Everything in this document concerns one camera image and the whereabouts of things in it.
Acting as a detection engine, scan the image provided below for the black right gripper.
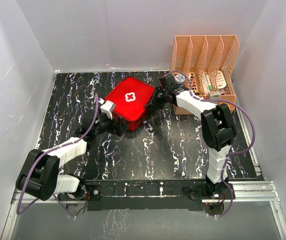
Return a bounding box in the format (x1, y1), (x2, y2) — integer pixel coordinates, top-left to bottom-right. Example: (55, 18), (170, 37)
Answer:
(144, 86), (168, 110)

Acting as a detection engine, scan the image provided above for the pink white card pack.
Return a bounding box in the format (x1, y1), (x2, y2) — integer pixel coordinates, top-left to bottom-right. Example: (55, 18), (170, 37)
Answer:
(216, 70), (227, 89)

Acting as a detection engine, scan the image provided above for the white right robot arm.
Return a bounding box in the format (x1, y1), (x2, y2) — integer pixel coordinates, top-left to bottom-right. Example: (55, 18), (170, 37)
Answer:
(145, 74), (237, 199)

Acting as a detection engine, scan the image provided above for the round blue patterned tin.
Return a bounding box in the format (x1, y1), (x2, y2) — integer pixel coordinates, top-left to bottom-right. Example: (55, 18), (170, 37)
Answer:
(174, 73), (186, 86)

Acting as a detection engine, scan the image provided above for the grey stapler box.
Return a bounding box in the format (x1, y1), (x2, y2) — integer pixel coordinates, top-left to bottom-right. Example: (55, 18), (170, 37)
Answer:
(207, 91), (221, 100)

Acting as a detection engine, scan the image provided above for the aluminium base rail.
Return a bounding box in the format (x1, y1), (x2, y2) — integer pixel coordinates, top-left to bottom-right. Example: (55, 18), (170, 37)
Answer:
(10, 181), (281, 205)

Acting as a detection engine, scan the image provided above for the red black medicine case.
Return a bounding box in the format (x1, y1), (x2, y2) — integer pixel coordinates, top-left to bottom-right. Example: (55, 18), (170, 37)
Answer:
(105, 77), (155, 131)

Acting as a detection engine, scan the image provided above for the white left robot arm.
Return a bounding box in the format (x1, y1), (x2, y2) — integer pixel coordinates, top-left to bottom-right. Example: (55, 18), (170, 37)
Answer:
(16, 99), (128, 201)

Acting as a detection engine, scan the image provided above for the peach plastic desk organizer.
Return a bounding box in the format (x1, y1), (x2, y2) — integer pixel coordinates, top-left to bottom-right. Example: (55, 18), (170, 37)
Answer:
(170, 35), (240, 103)

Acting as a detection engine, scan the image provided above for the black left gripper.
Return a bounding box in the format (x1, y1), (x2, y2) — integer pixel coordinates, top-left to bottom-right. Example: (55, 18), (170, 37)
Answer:
(93, 111), (128, 137)

